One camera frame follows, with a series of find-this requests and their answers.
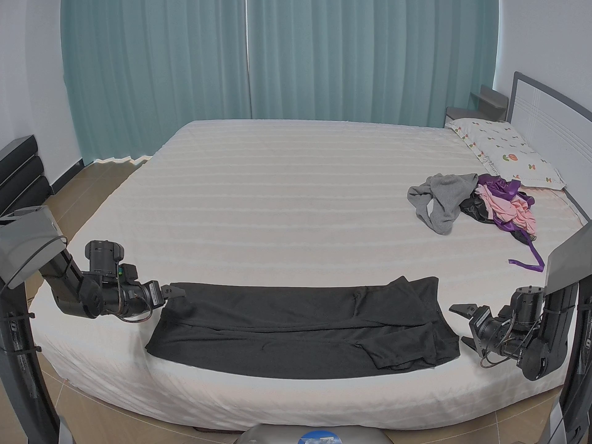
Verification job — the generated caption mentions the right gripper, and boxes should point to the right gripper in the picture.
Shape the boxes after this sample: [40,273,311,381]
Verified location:
[450,303,514,359]

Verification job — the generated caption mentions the white printed pillow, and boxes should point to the white printed pillow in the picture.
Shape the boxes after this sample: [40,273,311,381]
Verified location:
[446,117,567,189]

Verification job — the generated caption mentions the grey knit garment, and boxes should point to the grey knit garment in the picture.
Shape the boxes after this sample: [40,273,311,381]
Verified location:
[407,173,479,236]

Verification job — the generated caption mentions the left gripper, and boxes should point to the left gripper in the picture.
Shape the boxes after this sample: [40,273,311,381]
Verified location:
[121,279,166,319]

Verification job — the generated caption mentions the black trousers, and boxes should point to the black trousers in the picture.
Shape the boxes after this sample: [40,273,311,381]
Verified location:
[146,276,462,380]

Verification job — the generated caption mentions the grey bedside table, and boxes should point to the grey bedside table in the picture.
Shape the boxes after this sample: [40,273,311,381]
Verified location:
[445,85,509,128]

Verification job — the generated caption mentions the blue-green curtain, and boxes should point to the blue-green curtain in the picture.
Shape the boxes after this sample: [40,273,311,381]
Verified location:
[246,0,502,129]
[60,0,250,165]

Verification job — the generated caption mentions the dark grey chest of drawers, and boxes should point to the dark grey chest of drawers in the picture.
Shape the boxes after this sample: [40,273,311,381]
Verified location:
[0,134,51,216]

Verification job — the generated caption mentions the pile of clothes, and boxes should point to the pile of clothes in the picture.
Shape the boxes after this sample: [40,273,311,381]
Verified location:
[459,174,546,273]

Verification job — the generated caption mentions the bed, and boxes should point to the bed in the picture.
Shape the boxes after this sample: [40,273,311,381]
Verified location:
[30,71,592,431]

